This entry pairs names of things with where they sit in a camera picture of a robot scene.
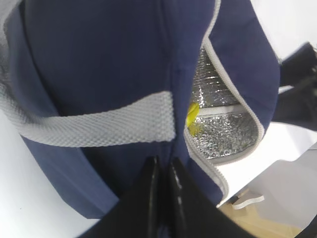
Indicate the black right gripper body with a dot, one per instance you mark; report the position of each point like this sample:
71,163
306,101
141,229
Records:
298,105

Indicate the yellow banana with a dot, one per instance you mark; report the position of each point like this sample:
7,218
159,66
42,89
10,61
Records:
191,124

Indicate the white tape on table edge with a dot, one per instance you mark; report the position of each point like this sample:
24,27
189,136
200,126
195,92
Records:
246,200

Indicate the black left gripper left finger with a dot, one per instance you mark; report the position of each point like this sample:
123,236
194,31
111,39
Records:
135,215

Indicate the navy blue lunch bag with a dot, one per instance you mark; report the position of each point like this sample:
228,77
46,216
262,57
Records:
95,87

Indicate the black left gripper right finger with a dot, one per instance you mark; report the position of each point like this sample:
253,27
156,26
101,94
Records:
194,216

